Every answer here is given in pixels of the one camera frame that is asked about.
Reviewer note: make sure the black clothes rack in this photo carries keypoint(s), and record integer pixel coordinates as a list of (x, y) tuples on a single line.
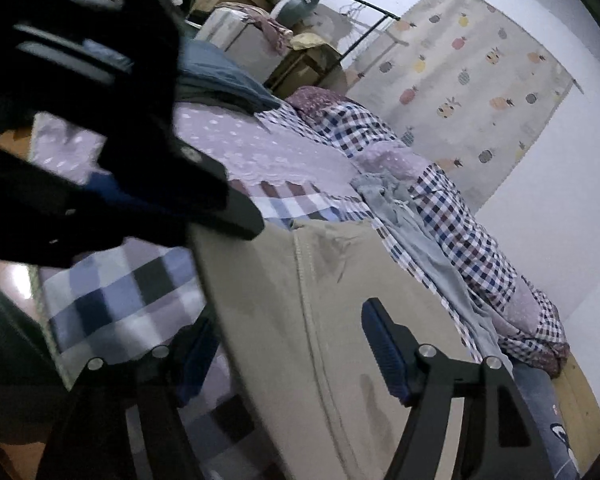
[(360, 30)]

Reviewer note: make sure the cardboard boxes pile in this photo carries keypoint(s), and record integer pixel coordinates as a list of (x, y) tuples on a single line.
[(284, 44)]

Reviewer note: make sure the person's left forearm sleeve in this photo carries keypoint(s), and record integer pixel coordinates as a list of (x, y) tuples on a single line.
[(31, 390)]

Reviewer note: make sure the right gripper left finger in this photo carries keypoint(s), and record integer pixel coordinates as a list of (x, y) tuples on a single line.
[(91, 439)]

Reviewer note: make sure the light blue sweatpants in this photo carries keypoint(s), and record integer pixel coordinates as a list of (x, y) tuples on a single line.
[(420, 249)]

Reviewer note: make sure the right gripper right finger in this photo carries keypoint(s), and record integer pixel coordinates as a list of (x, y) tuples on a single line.
[(498, 436)]

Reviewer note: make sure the plaid checkered bed sheet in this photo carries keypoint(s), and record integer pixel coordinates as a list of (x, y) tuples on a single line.
[(119, 303)]

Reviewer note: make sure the dark teal garment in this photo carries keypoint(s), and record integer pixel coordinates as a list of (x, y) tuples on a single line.
[(207, 76)]

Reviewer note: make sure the plaid folded quilt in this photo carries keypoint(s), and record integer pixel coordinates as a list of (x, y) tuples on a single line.
[(396, 179)]

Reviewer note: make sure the pineapple print curtain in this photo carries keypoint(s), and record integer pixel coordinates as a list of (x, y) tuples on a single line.
[(465, 86)]

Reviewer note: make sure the khaki beige garment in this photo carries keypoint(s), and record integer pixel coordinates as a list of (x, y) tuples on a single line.
[(289, 305)]

